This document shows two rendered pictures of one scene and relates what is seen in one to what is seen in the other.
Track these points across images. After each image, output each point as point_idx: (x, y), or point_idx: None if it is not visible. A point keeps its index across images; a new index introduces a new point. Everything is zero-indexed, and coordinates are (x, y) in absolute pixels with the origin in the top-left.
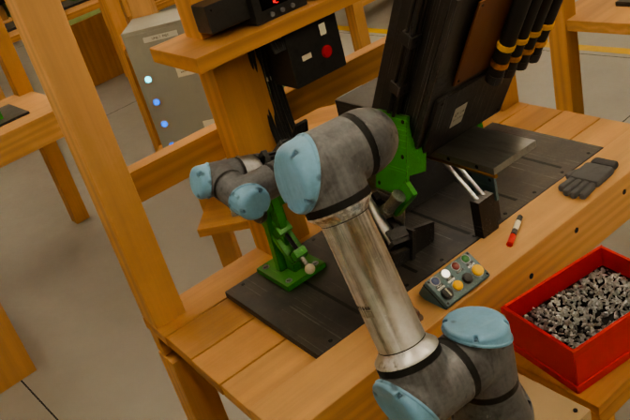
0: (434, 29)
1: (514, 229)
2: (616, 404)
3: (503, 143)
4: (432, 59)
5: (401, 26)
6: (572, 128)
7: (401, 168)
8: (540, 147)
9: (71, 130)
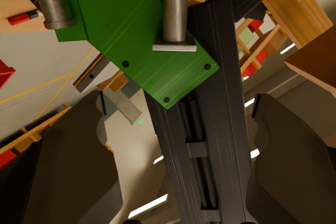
0: (194, 217)
1: (36, 16)
2: None
3: (116, 68)
4: (180, 191)
5: (233, 197)
6: None
7: (111, 49)
8: None
9: None
